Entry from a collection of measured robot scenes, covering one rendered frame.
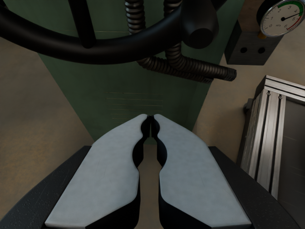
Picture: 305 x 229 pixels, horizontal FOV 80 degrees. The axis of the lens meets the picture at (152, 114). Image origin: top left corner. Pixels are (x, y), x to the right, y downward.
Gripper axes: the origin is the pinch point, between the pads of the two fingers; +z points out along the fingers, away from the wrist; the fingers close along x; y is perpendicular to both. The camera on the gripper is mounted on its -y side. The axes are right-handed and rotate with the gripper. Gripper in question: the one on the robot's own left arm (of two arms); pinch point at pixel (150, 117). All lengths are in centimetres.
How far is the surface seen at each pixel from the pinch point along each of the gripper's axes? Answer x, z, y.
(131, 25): -2.6, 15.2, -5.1
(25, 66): -80, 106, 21
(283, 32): 21.6, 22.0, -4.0
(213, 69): 10.7, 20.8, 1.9
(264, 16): 17.1, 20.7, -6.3
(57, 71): -25.0, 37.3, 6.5
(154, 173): 1, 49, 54
